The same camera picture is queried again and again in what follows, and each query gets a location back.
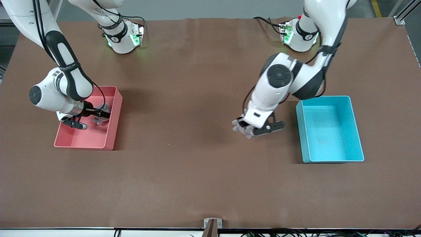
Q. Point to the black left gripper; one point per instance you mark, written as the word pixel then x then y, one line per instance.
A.
pixel 242 124

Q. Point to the blue plastic box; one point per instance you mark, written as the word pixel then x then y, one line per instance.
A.
pixel 329 144

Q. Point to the grey metal bracket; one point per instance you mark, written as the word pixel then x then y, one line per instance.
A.
pixel 206 223

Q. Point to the aluminium frame profile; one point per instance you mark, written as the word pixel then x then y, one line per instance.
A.
pixel 400 20

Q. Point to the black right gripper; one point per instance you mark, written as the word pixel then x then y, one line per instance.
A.
pixel 89 113

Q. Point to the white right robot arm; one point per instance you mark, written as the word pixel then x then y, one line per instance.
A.
pixel 49 95

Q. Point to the brown camera post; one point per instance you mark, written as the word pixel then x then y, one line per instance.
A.
pixel 210 230

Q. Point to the round grey plush toy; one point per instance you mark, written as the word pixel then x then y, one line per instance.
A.
pixel 241 132

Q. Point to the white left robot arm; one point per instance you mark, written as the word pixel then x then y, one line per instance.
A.
pixel 273 95

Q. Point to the pink plastic box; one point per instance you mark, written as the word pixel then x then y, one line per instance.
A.
pixel 92 138

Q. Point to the metal base connector plate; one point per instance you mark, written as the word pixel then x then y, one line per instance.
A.
pixel 140 31
pixel 283 31

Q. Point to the brown table mat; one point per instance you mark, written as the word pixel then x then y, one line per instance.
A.
pixel 210 184

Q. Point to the slim grey plush toy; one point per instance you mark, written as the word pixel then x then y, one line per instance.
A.
pixel 100 121

